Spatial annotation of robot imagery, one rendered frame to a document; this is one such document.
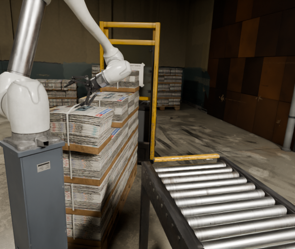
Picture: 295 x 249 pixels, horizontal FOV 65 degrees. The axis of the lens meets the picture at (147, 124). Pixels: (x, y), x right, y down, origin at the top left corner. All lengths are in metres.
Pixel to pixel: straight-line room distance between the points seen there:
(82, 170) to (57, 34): 7.25
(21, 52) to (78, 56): 7.19
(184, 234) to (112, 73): 0.92
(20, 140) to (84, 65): 7.41
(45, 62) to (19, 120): 7.49
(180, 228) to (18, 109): 0.77
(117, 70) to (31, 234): 0.92
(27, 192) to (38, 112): 0.34
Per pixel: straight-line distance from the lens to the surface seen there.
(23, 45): 1.29
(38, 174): 1.13
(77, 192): 1.63
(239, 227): 0.98
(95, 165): 1.49
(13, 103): 1.08
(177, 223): 0.93
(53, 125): 1.47
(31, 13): 1.32
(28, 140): 1.09
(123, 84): 2.52
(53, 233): 1.32
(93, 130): 1.37
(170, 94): 7.26
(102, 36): 1.42
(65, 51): 8.47
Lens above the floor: 1.35
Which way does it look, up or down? 14 degrees down
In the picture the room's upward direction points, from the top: 2 degrees clockwise
